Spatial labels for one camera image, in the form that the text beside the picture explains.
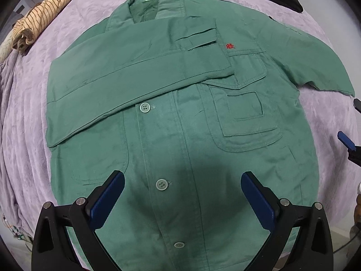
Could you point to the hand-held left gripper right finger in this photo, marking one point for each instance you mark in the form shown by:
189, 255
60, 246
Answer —
258, 200

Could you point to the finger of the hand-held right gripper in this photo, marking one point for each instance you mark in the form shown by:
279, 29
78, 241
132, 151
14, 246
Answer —
346, 140
358, 103

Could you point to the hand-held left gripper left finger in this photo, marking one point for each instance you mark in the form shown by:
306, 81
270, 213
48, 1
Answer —
108, 199

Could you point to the green work jacket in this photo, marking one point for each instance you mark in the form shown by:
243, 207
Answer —
174, 135

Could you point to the purple plush blanket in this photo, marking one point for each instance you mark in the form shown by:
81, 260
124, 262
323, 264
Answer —
25, 113

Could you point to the beige striped cloth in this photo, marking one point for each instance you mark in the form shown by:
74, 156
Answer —
36, 19

